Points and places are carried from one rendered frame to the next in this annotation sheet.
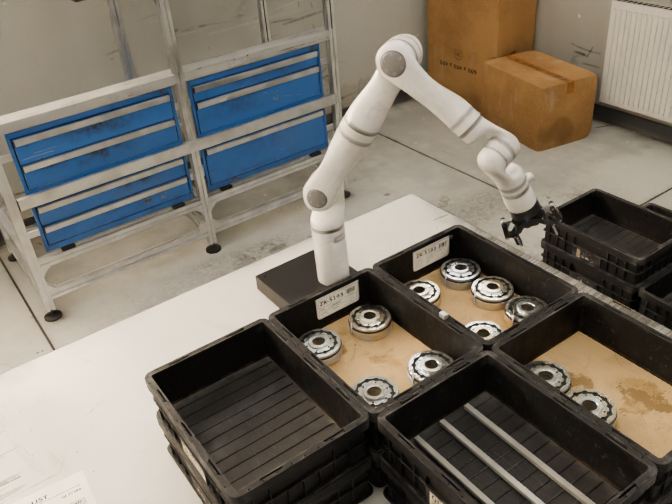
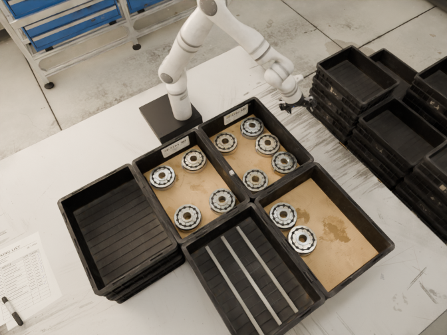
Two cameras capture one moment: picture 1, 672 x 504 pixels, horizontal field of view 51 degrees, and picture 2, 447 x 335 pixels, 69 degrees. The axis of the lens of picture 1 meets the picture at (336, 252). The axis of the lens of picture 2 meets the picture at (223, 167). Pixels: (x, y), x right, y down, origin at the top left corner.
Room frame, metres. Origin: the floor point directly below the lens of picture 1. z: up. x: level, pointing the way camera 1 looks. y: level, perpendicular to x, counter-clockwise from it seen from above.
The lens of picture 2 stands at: (0.62, -0.22, 2.00)
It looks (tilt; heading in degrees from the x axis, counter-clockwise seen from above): 60 degrees down; 3
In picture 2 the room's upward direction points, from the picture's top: 4 degrees counter-clockwise
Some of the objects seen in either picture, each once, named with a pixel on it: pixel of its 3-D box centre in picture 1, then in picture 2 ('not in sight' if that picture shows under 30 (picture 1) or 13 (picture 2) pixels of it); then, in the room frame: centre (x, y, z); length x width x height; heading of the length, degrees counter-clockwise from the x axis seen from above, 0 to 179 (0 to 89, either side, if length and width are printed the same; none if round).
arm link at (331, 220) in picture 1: (325, 201); (173, 75); (1.65, 0.02, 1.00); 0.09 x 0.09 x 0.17; 71
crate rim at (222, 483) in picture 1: (251, 399); (115, 223); (1.02, 0.19, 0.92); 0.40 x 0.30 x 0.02; 32
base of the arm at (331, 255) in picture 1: (330, 251); (179, 101); (1.65, 0.01, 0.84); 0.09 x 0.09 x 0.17; 22
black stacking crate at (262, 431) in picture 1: (255, 417); (120, 228); (1.02, 0.19, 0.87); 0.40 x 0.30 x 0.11; 32
